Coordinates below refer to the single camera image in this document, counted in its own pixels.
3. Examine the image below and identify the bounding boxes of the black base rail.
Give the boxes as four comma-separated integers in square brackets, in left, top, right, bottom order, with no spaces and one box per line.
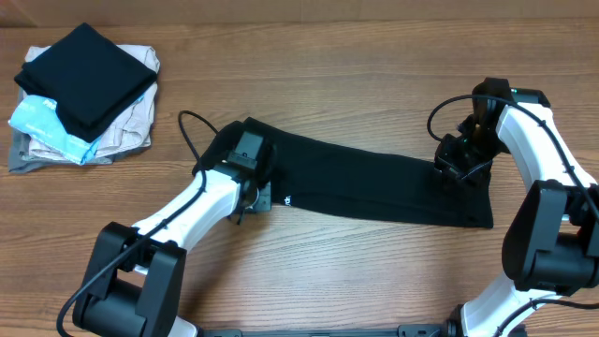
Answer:
[197,320,463,337]

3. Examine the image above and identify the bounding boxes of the folded black garment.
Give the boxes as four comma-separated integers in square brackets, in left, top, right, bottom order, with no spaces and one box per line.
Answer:
[14,23,157,142]

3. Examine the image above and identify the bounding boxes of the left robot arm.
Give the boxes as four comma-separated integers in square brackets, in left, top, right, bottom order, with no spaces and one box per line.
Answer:
[63,131,276,337]

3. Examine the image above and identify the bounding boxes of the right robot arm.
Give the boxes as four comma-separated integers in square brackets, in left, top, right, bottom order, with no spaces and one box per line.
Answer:
[434,78,598,337]

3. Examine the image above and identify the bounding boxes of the black polo shirt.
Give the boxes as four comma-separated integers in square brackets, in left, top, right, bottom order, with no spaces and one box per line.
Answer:
[196,118,493,228]

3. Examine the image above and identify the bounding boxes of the folded light blue garment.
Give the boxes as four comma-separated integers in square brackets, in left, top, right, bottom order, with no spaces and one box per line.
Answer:
[8,95,99,165]

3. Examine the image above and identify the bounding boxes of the folded beige garment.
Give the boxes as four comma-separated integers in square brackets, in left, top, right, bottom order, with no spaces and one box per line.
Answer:
[25,44,160,165]

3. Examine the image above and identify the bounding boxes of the folded grey garment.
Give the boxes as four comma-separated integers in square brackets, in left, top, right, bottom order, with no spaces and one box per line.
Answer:
[7,129,151,174]

